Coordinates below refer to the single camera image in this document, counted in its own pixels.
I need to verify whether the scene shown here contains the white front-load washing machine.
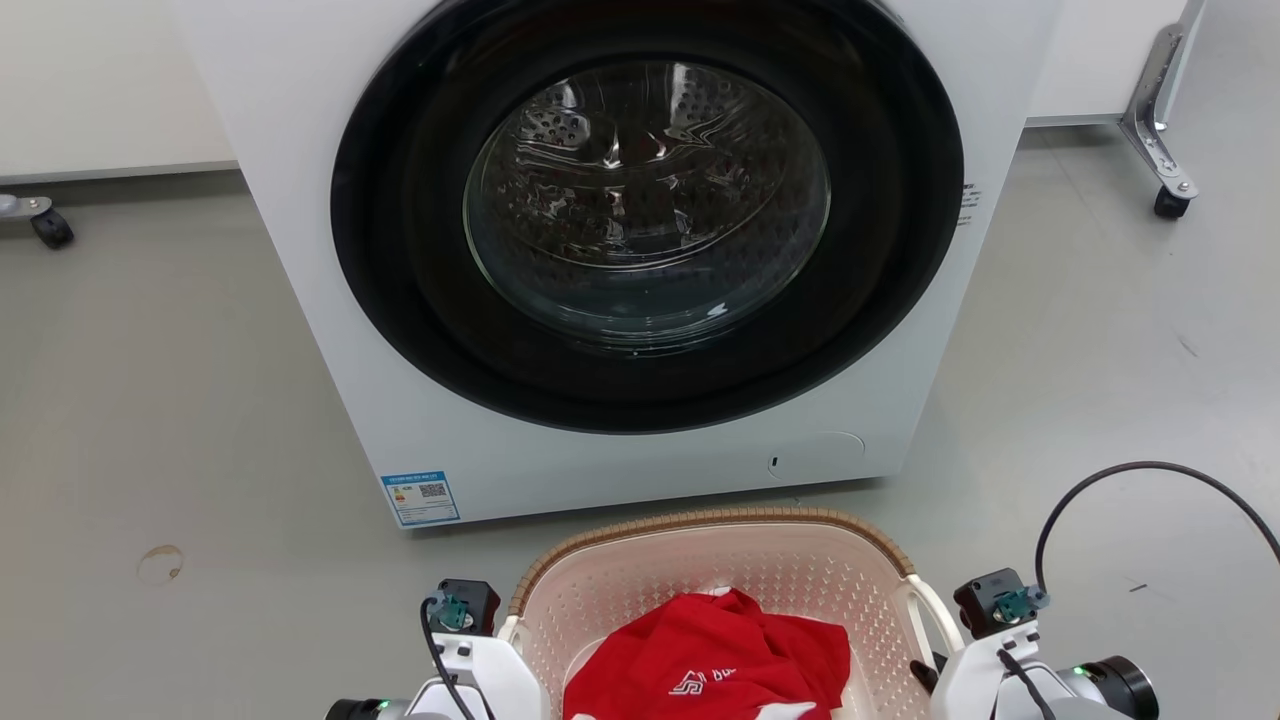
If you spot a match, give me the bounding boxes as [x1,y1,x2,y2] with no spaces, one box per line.
[170,0,1063,530]

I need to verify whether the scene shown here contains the white partition panel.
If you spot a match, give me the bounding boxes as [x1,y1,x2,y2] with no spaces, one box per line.
[1024,0,1193,128]
[0,0,239,187]

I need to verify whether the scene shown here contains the white washer filter cover flap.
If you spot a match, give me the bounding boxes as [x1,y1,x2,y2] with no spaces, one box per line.
[766,431,867,481]

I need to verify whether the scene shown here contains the red printed t-shirt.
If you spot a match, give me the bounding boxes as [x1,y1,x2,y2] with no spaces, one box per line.
[563,588,852,720]

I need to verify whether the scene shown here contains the beige plastic laundry basket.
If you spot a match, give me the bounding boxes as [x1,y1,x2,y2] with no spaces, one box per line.
[497,506,967,720]

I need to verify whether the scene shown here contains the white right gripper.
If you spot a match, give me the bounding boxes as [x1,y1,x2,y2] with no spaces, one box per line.
[909,620,1079,720]

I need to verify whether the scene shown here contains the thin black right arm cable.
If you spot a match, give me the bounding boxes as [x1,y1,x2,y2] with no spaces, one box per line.
[996,648,1059,720]

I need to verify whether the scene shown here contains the round black glass washer door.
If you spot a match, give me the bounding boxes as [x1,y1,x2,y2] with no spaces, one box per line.
[330,0,966,435]

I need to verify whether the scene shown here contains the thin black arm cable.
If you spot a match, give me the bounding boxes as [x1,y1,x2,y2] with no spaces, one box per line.
[996,648,1059,720]
[419,594,498,720]

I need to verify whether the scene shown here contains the blue white energy label sticker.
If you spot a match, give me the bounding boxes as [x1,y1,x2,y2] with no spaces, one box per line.
[380,470,462,529]

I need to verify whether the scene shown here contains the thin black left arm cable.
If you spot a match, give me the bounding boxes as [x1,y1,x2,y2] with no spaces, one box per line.
[419,594,498,720]

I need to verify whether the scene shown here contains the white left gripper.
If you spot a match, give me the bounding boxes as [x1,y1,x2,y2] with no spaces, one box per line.
[405,633,549,720]

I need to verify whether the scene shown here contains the long looping black cable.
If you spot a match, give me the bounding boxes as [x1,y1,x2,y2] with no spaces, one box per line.
[1033,460,1280,597]

